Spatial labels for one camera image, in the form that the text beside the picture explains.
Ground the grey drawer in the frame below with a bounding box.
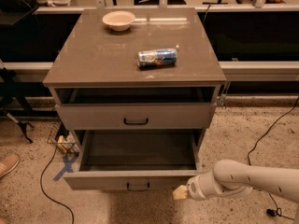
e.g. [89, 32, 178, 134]
[64, 129, 203, 191]
[56, 104, 216, 130]

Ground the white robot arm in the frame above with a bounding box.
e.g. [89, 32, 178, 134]
[173, 160, 299, 203]

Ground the grey top drawer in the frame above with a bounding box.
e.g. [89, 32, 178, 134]
[56, 104, 216, 130]

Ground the grey drawer cabinet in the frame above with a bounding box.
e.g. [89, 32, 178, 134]
[44, 7, 225, 142]

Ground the blue tape cross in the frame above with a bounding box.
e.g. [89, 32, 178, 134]
[53, 153, 78, 181]

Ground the blue silver drink can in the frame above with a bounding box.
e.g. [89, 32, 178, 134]
[136, 49, 178, 68]

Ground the tan shoe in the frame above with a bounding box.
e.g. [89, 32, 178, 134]
[0, 154, 21, 178]

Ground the white bowl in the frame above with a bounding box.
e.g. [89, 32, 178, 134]
[102, 11, 135, 32]

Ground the black tripod stand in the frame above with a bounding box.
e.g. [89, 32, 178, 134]
[0, 61, 34, 144]

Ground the black chair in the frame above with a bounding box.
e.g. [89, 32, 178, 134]
[0, 0, 38, 27]

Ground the black cable right floor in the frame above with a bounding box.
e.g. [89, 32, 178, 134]
[246, 96, 299, 221]

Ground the black cable floor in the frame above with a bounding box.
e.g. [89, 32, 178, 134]
[246, 96, 299, 221]
[39, 145, 76, 224]

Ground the wire basket with items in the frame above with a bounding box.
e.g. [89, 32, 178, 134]
[47, 120, 79, 154]

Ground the black cable left floor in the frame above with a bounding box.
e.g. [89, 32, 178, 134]
[39, 145, 76, 224]

